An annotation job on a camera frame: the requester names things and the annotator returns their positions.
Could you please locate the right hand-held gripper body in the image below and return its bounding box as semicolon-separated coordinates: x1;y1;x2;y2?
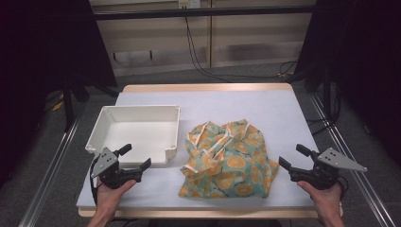
288;147;369;191

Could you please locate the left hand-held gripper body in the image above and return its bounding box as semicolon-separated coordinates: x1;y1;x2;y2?
90;147;144;190

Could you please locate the person's left hand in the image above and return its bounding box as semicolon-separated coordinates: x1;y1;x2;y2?
94;178;138;219

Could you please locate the person's right hand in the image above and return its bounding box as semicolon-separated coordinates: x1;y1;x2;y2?
296;180;345;219

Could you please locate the white plastic box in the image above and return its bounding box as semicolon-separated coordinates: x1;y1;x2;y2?
84;104;182;168

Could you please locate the teal orange-print garment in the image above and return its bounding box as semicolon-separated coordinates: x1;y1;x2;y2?
178;118;281;200

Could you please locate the black metal stand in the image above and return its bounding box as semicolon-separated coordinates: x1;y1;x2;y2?
321;70;336;122
61;75;83;132

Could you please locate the black curtain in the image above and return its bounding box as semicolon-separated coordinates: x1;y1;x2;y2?
294;0;401;165
0;0;118;190

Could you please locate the aluminium floor rail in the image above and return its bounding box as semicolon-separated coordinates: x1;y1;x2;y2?
307;94;399;227
18;116;83;227

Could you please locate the long black floor cable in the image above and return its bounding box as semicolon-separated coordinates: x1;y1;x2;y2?
183;16;299;83

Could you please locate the black frame bar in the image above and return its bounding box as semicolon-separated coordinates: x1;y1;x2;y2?
94;5;317;21

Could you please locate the white wall socket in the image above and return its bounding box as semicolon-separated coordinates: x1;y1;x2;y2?
178;0;201;9

